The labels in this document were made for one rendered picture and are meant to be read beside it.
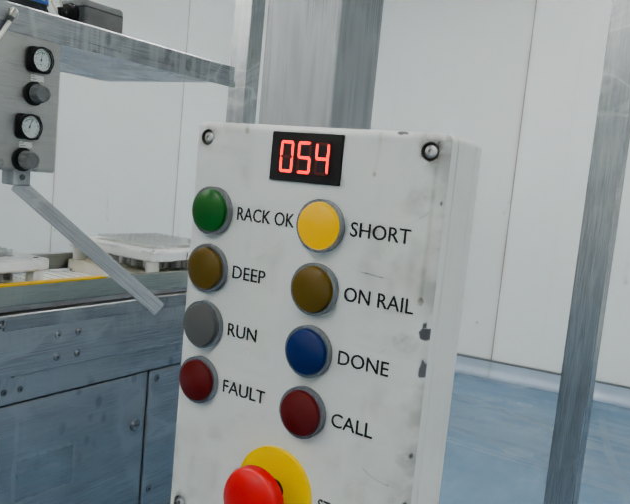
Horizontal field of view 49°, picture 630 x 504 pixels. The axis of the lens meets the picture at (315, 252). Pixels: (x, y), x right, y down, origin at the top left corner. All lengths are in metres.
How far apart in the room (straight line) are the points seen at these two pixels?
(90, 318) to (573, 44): 3.45
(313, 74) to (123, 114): 5.01
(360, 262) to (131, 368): 1.05
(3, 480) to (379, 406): 0.98
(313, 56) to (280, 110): 0.04
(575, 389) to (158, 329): 0.86
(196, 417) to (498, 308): 3.83
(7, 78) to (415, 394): 0.83
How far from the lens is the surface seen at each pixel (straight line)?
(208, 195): 0.43
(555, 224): 4.16
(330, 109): 0.46
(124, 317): 1.30
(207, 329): 0.44
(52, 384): 1.29
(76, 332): 1.23
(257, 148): 0.42
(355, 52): 0.49
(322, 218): 0.38
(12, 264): 1.16
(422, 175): 0.36
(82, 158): 5.70
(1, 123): 1.07
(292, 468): 0.42
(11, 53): 1.08
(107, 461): 1.44
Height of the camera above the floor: 1.07
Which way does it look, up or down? 6 degrees down
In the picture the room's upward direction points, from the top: 6 degrees clockwise
